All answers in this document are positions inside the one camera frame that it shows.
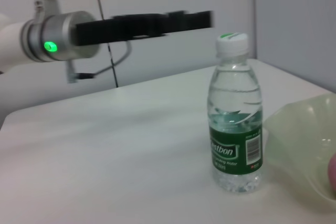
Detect clear green-label water bottle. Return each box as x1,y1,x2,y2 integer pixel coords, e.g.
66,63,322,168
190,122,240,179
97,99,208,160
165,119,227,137
208,32,264,195

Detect pink toy peach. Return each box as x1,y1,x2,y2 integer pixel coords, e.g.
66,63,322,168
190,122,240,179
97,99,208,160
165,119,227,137
327,152,336,195

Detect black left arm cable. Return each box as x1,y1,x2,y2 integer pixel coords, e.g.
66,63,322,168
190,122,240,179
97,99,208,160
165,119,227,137
76,40,131,80

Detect pale green wavy fruit bowl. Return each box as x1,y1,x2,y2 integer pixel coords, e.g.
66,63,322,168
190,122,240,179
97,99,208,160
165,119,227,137
264,94,336,201

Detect left gripper silver connector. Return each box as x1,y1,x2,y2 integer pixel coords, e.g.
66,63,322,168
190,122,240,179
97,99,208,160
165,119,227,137
65,60,77,84

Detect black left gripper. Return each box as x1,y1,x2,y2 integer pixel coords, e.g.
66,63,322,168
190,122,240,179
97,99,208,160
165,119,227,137
76,10,215,47

